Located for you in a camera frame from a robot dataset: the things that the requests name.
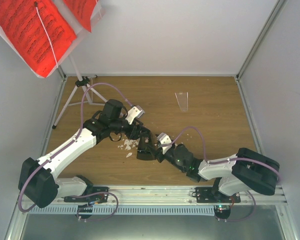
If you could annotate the aluminium rail with cable duct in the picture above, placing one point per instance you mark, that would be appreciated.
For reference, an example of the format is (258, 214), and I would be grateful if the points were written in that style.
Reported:
(156, 200)

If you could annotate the black metronome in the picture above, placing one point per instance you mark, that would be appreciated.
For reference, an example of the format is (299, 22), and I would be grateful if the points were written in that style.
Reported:
(146, 148)

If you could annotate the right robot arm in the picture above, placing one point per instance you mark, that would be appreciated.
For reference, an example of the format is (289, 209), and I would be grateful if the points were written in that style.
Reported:
(243, 171)

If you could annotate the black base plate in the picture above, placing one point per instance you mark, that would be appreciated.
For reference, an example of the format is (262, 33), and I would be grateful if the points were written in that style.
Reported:
(94, 198)
(207, 194)

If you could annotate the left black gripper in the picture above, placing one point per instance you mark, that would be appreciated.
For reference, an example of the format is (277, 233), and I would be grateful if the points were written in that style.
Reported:
(133, 133)

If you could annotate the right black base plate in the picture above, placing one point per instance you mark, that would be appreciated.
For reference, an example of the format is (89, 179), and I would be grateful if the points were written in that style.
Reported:
(207, 194)

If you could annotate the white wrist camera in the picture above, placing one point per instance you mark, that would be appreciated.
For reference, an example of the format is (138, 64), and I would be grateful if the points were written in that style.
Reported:
(164, 140)
(134, 113)

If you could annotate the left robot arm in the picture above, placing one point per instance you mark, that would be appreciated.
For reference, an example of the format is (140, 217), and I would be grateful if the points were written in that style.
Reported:
(39, 178)

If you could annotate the red sheet music left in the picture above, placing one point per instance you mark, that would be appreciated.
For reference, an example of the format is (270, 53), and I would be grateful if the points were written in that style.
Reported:
(37, 31)

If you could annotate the white debris pile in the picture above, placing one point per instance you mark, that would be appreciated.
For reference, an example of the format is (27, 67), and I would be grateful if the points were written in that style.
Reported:
(129, 146)

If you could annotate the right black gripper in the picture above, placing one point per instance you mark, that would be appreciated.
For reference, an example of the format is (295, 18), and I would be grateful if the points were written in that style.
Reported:
(159, 151)

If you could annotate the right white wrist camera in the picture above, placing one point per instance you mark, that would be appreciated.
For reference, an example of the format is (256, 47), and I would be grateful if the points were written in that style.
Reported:
(164, 140)

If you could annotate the red sheet music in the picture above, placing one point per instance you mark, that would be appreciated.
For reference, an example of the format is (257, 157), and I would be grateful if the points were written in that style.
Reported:
(82, 10)
(37, 31)

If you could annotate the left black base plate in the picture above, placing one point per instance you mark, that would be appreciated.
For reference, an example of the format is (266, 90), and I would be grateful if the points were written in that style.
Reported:
(94, 198)

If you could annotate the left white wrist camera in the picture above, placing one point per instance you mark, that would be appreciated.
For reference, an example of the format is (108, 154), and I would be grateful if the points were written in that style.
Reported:
(134, 113)

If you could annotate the clear plastic metronome cover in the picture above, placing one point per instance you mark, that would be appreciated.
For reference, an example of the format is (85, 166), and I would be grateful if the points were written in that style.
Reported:
(182, 99)

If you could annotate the red sheet music right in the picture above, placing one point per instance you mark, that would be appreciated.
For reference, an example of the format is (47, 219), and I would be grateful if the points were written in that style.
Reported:
(82, 10)

